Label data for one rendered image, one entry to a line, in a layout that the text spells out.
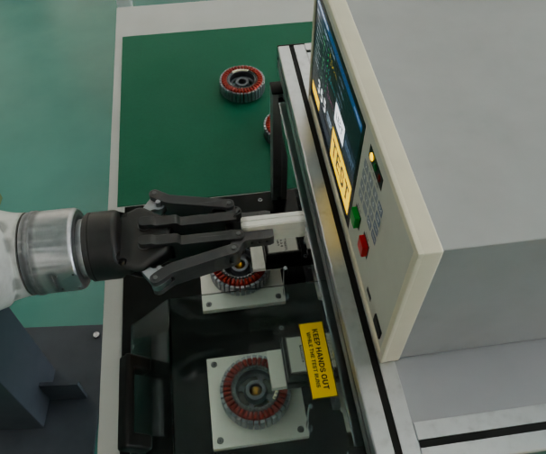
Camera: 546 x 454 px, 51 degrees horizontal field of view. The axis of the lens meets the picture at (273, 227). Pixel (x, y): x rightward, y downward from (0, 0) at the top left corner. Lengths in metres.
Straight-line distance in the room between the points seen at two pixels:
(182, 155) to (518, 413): 0.92
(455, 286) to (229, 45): 1.22
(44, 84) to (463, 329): 2.50
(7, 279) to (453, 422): 0.46
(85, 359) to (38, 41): 1.77
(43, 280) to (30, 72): 2.40
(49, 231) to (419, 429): 0.42
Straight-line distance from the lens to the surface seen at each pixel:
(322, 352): 0.69
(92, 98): 2.74
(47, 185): 2.42
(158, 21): 1.76
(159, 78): 1.54
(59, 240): 0.61
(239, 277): 1.03
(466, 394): 0.65
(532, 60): 0.68
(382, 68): 0.63
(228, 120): 1.40
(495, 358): 0.67
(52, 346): 1.98
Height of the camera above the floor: 1.69
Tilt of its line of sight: 53 degrees down
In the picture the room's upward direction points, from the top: straight up
